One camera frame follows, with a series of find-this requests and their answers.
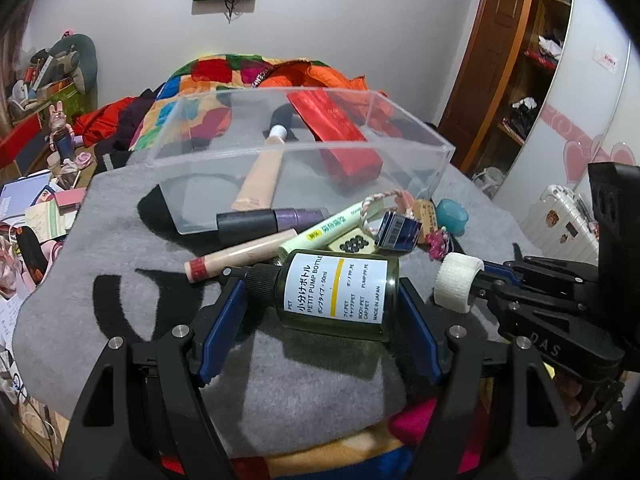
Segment pale green labelled tube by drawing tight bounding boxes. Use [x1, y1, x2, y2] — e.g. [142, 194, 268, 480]
[277, 203, 363, 262]

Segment mahjong tile eraser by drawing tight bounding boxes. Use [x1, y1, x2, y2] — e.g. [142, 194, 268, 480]
[328, 228, 378, 255]

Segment clear plastic storage box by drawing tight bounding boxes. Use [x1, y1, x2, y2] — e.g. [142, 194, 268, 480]
[146, 88, 454, 234]

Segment blue Max staples box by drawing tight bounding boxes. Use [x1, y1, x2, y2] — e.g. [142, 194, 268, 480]
[374, 210, 422, 252]

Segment wooden door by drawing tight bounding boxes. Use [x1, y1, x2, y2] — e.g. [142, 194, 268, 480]
[439, 0, 533, 172]

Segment green storage box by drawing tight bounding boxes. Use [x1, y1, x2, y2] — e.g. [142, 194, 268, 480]
[8, 80, 77, 122]

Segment blue white notebook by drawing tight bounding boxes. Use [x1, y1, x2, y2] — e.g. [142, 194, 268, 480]
[0, 170, 51, 221]

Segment wooden tag charm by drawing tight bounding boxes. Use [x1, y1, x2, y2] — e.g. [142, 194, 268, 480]
[412, 200, 438, 245]

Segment beige cosmetic tube white cap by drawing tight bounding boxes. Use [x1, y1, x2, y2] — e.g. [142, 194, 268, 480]
[231, 125, 288, 211]

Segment white suitcase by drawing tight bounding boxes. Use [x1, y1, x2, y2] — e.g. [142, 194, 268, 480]
[520, 184, 599, 266]

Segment orange down jacket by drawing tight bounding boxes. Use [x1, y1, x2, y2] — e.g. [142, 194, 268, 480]
[253, 58, 374, 110]

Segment pink white braided rope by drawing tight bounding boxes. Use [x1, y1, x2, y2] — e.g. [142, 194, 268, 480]
[359, 187, 417, 235]

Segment colourful patchwork quilt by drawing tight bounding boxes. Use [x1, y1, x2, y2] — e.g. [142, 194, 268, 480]
[129, 54, 288, 152]

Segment grey black blanket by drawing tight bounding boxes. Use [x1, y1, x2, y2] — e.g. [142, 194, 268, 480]
[11, 159, 542, 458]

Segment red foil package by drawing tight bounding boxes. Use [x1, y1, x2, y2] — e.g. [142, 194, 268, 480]
[288, 89, 383, 188]

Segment grey green neck pillow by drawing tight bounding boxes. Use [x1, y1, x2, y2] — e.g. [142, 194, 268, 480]
[49, 34, 98, 94]

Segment red garment on bed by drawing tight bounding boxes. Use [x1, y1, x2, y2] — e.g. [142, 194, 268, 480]
[73, 96, 134, 148]

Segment white bandage tape roll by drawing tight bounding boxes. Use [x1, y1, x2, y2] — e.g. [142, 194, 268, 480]
[433, 252, 485, 314]

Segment beige stick red band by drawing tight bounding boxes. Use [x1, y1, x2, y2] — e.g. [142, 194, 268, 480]
[184, 229, 297, 283]

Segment teal tape roll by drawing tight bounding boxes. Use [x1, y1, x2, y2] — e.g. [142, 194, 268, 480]
[436, 198, 469, 236]

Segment purple black marker tube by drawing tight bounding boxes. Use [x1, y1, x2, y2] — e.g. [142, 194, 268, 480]
[216, 208, 329, 247]

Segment red long box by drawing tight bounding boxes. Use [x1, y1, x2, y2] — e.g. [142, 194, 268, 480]
[1, 114, 48, 174]

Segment green pump bottle white label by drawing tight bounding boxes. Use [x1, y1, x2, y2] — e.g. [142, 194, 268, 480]
[244, 249, 399, 342]

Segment pink rabbit figurine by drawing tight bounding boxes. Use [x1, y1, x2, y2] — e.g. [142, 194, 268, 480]
[49, 101, 75, 162]

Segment white wardrobe door hearts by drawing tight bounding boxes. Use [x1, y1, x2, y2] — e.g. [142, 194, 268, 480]
[494, 0, 639, 222]

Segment wooden shelf unit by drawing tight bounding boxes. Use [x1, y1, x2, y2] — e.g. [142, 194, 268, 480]
[473, 0, 572, 198]

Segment magenta knitted charm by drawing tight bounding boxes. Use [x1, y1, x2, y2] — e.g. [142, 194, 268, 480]
[426, 228, 450, 261]

